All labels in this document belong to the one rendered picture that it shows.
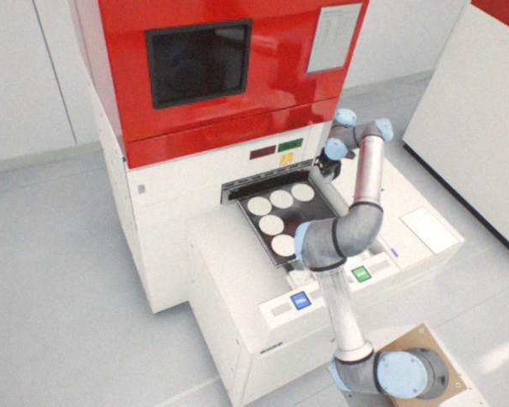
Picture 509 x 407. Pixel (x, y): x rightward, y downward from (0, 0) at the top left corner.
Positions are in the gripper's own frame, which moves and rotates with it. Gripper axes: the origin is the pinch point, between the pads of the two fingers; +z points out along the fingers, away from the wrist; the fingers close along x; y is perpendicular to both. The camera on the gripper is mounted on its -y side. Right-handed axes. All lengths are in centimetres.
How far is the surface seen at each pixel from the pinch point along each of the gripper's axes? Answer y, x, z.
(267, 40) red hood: 29, -15, -60
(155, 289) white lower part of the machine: 72, -23, 67
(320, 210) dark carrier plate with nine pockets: 4.7, 5.2, 11.5
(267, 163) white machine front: 18.1, -18.7, -1.5
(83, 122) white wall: 64, -172, 73
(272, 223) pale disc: 26.9, 1.7, 11.1
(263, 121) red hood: 26.6, -14.5, -29.2
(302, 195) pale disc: 6.5, -5.4, 11.4
